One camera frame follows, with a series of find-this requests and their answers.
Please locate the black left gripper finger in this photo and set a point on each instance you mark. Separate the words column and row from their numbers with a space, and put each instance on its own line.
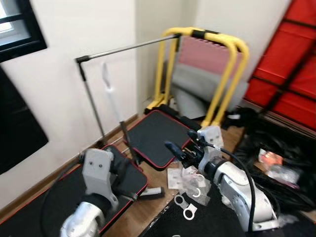
column 128, row 169
column 131, row 196

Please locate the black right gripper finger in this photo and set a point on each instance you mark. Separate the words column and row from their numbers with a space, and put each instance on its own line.
column 193, row 137
column 177, row 152

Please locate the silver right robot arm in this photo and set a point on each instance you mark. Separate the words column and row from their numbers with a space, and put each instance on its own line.
column 237, row 192

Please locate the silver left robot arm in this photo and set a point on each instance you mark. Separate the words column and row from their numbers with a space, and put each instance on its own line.
column 84, row 222

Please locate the black floor mat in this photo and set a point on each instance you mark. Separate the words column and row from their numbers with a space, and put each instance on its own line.
column 163, row 229

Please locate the grey rolled mat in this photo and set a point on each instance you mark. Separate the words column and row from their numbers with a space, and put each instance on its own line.
column 197, row 89

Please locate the black garbage bag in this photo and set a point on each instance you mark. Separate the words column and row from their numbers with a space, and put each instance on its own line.
column 247, row 148

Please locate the red white snack packet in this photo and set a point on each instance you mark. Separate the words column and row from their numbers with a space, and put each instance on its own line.
column 270, row 158

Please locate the pink foam mat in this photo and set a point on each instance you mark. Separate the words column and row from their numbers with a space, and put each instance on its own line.
column 207, row 57

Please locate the yellow dip bar stand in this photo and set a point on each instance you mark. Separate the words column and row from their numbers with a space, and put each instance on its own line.
column 228, row 39

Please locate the grey metal clothes rack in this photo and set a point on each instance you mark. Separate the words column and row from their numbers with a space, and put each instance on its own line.
column 128, row 47

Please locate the red folded table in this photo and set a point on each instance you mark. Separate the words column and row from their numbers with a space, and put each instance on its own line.
column 286, row 54

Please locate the black framed window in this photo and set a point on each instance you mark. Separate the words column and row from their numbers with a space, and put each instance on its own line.
column 24, row 45

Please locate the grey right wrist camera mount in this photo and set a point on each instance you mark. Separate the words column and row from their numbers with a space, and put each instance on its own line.
column 211, row 138

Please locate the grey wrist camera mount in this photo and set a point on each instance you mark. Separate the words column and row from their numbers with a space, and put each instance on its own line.
column 211, row 138
column 98, row 173

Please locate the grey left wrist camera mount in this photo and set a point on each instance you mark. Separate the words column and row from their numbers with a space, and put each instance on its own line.
column 98, row 173

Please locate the black wall panel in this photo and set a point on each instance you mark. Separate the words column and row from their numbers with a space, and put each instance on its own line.
column 19, row 123

